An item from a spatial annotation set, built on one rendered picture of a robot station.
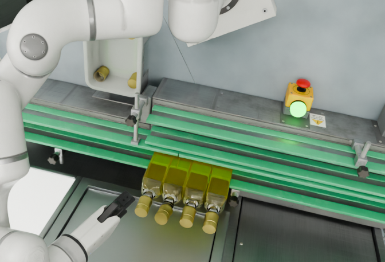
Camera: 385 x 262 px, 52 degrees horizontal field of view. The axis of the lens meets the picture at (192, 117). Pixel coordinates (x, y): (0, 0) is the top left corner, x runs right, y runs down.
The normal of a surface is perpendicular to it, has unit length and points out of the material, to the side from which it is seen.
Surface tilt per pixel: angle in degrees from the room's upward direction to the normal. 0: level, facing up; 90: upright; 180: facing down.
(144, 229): 90
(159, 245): 90
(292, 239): 89
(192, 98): 90
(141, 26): 32
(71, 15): 61
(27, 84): 48
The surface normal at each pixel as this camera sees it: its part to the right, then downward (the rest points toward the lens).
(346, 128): 0.11, -0.80
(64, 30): 0.78, 0.27
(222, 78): -0.21, 0.55
